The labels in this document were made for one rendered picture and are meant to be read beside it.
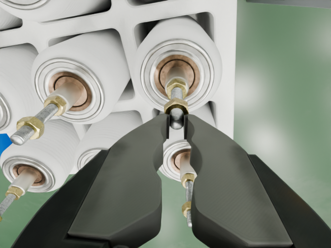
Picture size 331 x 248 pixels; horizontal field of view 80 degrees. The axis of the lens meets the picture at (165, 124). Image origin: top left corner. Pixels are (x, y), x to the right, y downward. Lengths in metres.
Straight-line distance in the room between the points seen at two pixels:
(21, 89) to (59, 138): 0.10
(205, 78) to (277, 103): 0.37
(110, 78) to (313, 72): 0.45
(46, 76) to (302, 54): 0.48
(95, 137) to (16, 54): 0.15
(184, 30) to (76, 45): 0.11
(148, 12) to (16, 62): 0.18
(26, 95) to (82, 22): 0.11
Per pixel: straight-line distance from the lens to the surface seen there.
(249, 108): 0.54
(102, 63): 0.23
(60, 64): 0.24
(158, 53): 0.20
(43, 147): 0.34
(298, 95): 0.57
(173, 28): 0.21
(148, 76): 0.21
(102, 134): 0.28
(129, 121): 0.32
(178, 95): 0.16
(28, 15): 0.24
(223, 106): 0.31
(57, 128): 0.37
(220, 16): 0.28
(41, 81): 0.26
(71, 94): 0.23
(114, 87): 0.23
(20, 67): 0.32
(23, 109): 0.30
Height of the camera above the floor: 0.45
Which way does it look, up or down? 57 degrees down
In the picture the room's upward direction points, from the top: 175 degrees counter-clockwise
